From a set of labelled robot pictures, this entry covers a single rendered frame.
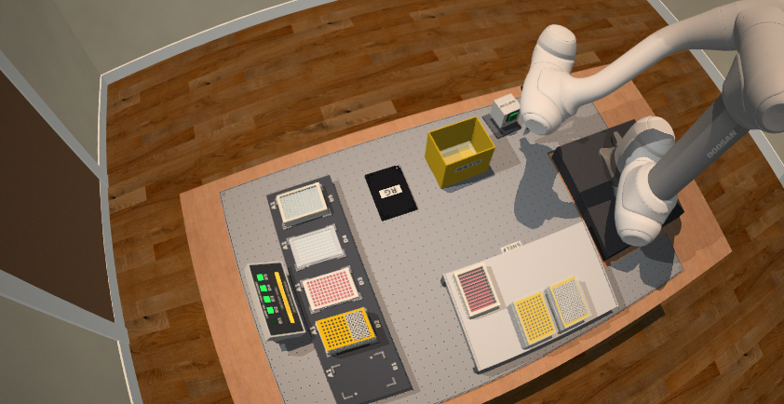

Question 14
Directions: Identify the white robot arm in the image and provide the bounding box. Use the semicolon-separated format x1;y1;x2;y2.
520;0;784;247

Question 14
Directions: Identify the black flat pad with rg label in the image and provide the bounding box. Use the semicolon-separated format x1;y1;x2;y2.
365;165;417;221

